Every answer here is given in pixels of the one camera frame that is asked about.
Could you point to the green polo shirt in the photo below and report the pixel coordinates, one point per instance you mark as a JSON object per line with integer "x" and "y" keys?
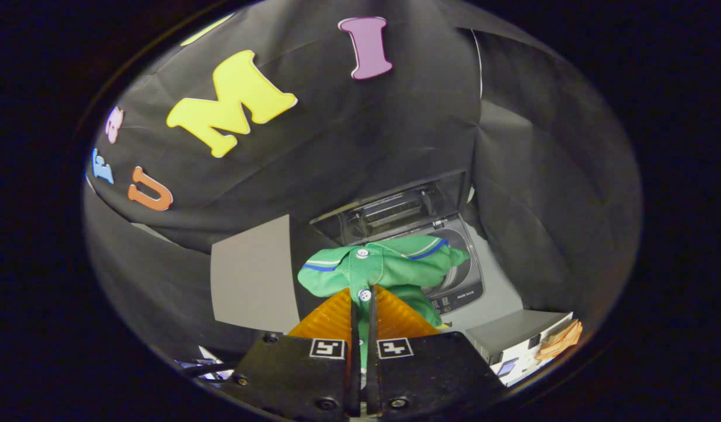
{"x": 395, "y": 266}

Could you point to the grey cabinet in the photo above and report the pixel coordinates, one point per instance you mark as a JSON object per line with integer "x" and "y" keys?
{"x": 252, "y": 275}

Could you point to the orange folded cloth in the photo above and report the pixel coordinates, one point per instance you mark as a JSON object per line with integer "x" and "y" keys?
{"x": 560, "y": 340}

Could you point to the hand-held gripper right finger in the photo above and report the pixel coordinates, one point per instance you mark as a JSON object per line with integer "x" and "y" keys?
{"x": 372, "y": 363}

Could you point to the black backdrop cloth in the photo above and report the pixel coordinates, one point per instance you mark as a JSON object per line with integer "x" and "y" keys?
{"x": 366, "y": 129}

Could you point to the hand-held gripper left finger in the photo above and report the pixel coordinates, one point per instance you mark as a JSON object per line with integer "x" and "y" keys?
{"x": 355, "y": 363}

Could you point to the grey and white box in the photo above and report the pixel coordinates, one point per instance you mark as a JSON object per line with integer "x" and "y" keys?
{"x": 507, "y": 334}

